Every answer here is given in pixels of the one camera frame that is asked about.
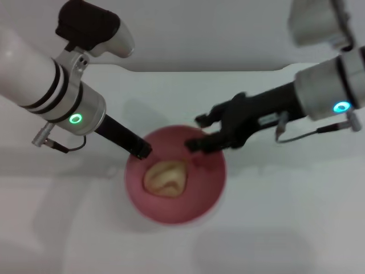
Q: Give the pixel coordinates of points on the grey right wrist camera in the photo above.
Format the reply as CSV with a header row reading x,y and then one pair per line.
x,y
316,23

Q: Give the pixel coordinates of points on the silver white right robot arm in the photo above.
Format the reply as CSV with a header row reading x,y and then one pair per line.
x,y
333,82

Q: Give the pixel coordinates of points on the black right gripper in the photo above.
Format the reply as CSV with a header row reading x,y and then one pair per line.
x,y
256,117

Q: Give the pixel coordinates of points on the pink plastic bowl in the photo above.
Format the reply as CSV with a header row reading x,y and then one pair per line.
x,y
176,208

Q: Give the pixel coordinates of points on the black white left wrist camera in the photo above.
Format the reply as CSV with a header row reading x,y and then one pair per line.
x,y
94,25

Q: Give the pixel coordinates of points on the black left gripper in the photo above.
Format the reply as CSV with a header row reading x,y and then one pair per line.
x,y
118,135

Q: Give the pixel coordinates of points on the beige egg yolk pastry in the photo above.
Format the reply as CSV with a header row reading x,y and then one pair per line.
x,y
166,182

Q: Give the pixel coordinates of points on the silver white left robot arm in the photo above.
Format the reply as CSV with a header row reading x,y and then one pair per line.
x,y
37,82

